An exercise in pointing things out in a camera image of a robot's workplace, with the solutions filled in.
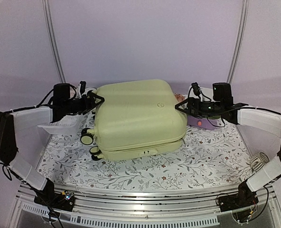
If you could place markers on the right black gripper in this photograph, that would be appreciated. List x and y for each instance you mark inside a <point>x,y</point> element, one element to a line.
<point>190,101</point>

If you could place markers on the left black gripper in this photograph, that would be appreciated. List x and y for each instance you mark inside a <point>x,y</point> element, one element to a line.
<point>89,106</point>

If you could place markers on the light green hard-shell suitcase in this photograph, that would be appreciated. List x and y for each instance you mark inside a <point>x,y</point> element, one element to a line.
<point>136,119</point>

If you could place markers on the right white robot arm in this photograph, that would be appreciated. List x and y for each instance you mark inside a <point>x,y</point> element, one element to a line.
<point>260,127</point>

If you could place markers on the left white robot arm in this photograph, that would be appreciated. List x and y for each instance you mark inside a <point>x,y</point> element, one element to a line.
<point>16,120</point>

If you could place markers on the purple drawer with pink knob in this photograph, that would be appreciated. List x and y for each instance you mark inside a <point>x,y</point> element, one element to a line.
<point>204,123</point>

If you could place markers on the white plastic mesh basket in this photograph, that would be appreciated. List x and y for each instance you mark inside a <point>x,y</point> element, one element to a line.
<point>68,125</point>

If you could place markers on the floral patterned tablecloth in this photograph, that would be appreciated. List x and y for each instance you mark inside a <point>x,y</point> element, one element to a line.
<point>205,159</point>

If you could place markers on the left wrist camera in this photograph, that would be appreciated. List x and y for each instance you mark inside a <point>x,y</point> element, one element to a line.
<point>81,89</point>

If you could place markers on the right metal corner post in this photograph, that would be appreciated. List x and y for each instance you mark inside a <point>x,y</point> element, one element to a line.
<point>239,39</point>

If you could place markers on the metal corner post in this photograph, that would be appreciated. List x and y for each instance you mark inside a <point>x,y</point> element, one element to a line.
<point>52,39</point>
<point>239,39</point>

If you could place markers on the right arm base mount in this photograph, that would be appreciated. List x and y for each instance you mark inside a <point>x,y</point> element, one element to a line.
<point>243,204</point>

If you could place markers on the left metal corner post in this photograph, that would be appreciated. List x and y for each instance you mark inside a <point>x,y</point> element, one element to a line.
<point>52,39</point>

